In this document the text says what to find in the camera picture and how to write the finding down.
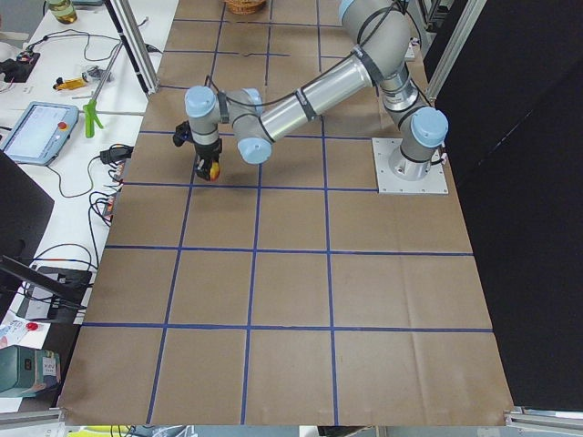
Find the teal box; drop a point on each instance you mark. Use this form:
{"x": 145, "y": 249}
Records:
{"x": 25, "y": 372}

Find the red yellow apple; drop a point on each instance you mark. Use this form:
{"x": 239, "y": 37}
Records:
{"x": 212, "y": 171}

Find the black power adapter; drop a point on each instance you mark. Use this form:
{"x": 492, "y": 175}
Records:
{"x": 115, "y": 154}

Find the teach pendant tablet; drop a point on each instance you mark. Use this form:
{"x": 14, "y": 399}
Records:
{"x": 40, "y": 133}

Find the brown paper table cover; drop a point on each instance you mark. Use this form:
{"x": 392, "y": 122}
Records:
{"x": 288, "y": 293}

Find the black monitor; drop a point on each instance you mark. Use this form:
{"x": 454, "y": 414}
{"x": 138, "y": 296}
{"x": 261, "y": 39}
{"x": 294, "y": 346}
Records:
{"x": 25, "y": 212}

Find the black electronics board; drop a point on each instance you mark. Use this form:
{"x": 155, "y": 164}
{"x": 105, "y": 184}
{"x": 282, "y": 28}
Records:
{"x": 18, "y": 70}

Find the yellow small device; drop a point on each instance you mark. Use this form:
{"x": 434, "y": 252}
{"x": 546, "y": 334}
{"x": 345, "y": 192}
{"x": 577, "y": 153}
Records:
{"x": 69, "y": 84}

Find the wicker basket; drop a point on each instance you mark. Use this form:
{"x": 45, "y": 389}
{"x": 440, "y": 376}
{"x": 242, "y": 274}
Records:
{"x": 245, "y": 7}

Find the aluminium frame post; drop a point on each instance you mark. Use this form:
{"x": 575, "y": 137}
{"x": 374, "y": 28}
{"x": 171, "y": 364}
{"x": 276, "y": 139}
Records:
{"x": 463, "y": 28}
{"x": 126, "y": 26}

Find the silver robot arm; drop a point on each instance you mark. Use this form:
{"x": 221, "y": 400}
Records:
{"x": 381, "y": 36}

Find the right aluminium frame post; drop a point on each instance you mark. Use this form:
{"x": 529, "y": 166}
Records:
{"x": 463, "y": 28}

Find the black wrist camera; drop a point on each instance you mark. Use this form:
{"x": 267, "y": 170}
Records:
{"x": 182, "y": 134}

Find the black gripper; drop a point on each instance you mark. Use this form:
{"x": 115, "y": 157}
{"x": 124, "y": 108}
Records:
{"x": 209, "y": 149}

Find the metal rod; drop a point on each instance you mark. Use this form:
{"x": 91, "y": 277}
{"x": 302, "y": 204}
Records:
{"x": 107, "y": 72}

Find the glass jar with liquid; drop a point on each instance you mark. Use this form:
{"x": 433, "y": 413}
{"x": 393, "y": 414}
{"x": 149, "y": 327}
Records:
{"x": 63, "y": 11}

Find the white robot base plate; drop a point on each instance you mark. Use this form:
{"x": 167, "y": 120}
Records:
{"x": 397, "y": 175}

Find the green plastic clip tool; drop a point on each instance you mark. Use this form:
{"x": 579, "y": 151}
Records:
{"x": 91, "y": 118}

